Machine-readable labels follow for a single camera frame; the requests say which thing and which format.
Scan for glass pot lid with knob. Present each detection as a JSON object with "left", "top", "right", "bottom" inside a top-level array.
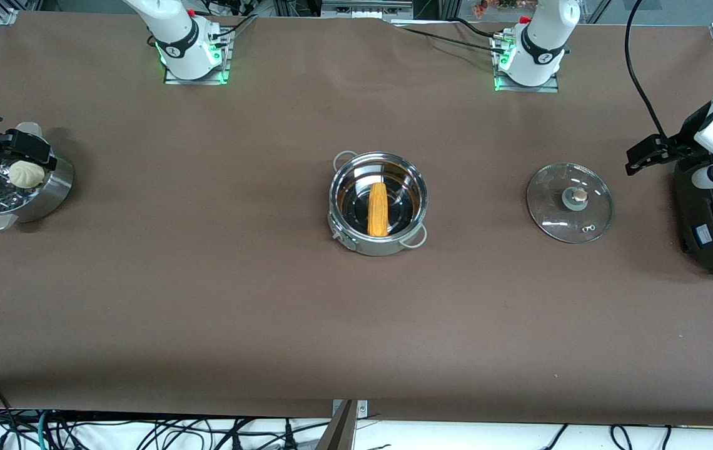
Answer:
[{"left": 526, "top": 162, "right": 614, "bottom": 244}]

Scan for yellow corn cob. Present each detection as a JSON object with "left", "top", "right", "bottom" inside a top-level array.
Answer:
[{"left": 367, "top": 182, "right": 390, "bottom": 238}]

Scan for white steamed bun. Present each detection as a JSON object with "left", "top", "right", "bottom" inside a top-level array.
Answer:
[{"left": 8, "top": 160, "right": 46, "bottom": 189}]

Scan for colourful background object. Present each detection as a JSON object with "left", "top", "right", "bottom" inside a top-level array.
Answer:
[{"left": 472, "top": 0, "right": 520, "bottom": 16}]

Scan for grey background box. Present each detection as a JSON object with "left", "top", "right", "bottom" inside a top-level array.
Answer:
[{"left": 321, "top": 0, "right": 413, "bottom": 18}]

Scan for brown table cover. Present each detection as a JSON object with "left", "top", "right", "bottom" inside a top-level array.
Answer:
[{"left": 0, "top": 12, "right": 713, "bottom": 427}]

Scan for dark table support beam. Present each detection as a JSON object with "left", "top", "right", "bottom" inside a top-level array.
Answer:
[{"left": 316, "top": 400, "right": 357, "bottom": 450}]

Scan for steel steamer pot grey handles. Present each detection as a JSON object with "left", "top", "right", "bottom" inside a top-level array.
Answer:
[{"left": 0, "top": 122, "right": 76, "bottom": 232}]

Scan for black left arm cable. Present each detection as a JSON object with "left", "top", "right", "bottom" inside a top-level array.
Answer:
[{"left": 624, "top": 0, "right": 673, "bottom": 141}]

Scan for black table cable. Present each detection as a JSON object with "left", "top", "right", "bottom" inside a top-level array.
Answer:
[
  {"left": 394, "top": 25, "right": 501, "bottom": 56},
  {"left": 210, "top": 16, "right": 258, "bottom": 44},
  {"left": 447, "top": 17, "right": 510, "bottom": 41}
]

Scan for green floor cable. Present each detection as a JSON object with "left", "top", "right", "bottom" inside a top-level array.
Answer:
[{"left": 36, "top": 409, "right": 52, "bottom": 450}]

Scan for two-handled steel cooking pot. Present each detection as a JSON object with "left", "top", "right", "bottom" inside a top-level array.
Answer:
[{"left": 328, "top": 150, "right": 429, "bottom": 257}]

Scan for small metal table bracket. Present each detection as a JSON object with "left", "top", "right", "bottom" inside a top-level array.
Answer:
[{"left": 331, "top": 400, "right": 368, "bottom": 418}]

